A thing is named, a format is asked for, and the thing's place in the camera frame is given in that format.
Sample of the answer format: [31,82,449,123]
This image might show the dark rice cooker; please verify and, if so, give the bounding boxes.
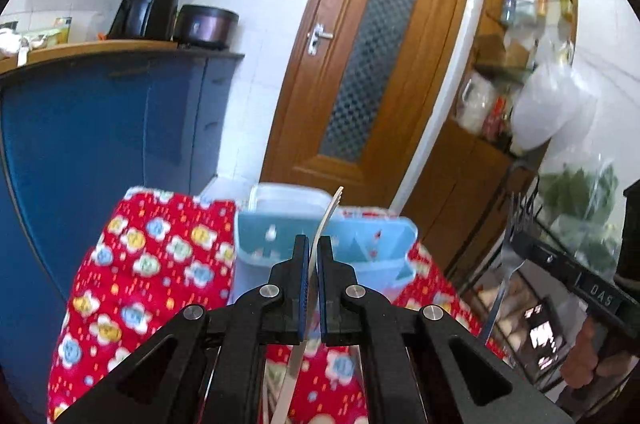
[172,4,240,51]

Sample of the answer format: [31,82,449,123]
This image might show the black air fryer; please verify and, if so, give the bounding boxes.
[106,0,178,41]

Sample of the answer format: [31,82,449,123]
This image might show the brown wooden shelf cabinet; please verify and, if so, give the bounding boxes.
[402,0,577,283]

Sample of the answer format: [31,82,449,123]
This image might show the silver door handle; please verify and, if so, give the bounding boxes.
[307,22,334,56]

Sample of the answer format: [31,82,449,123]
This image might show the bag of green vegetables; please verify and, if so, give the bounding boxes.
[539,153,620,280]

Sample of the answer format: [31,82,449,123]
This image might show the brown wooden door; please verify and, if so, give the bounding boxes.
[260,0,466,207]

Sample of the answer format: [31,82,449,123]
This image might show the blue kitchen counter cabinet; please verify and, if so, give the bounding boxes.
[1,48,241,423]

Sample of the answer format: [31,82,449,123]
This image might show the white plastic bag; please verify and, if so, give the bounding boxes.
[511,62,600,152]

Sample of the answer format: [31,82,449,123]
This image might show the red smiley flower tablecloth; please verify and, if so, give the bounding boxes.
[46,186,483,423]

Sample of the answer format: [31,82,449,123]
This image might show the light blue utensil box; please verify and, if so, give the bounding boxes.
[230,183,418,302]

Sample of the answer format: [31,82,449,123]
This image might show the person's right hand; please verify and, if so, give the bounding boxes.
[561,317,639,389]

